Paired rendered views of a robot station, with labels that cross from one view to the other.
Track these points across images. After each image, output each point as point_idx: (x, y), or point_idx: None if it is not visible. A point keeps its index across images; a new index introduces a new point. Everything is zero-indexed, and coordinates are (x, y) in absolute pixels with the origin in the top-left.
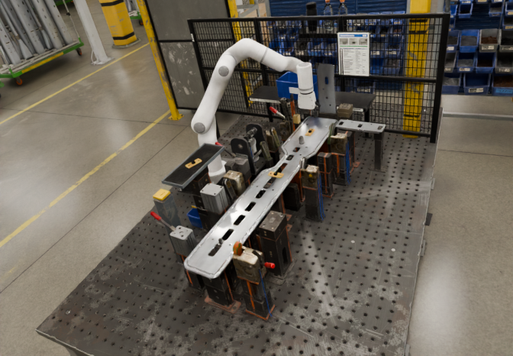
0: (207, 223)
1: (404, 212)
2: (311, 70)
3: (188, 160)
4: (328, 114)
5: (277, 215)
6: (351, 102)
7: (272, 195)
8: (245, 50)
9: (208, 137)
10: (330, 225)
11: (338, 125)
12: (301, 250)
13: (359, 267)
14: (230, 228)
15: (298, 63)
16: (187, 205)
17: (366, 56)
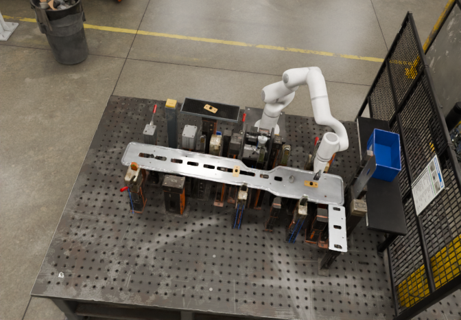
0: None
1: (260, 296)
2: (331, 147)
3: (215, 104)
4: (351, 194)
5: (180, 183)
6: (377, 211)
7: (208, 175)
8: (307, 81)
9: (270, 107)
10: (229, 235)
11: (331, 207)
12: (197, 219)
13: (186, 264)
14: (167, 158)
15: (340, 133)
16: (228, 128)
17: (428, 200)
